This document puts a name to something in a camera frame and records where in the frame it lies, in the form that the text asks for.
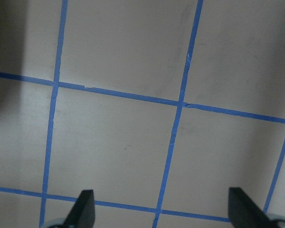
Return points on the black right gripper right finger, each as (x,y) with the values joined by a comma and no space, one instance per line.
(243,212)

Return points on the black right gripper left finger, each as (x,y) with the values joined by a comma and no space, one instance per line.
(82,214)

